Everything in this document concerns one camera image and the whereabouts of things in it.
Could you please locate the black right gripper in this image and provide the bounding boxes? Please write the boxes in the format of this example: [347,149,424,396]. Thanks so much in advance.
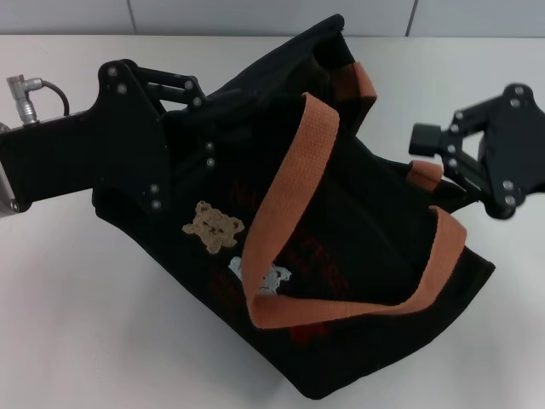
[407,82,545,220]

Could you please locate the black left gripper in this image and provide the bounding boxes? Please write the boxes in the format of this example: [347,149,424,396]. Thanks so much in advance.
[0,57,219,215]

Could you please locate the black food bag orange straps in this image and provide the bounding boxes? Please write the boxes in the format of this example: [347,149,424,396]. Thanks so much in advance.
[91,13,497,400]

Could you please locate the left gripper cable metal plugs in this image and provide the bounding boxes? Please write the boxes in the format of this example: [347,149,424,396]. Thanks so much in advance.
[5,75,72,127]

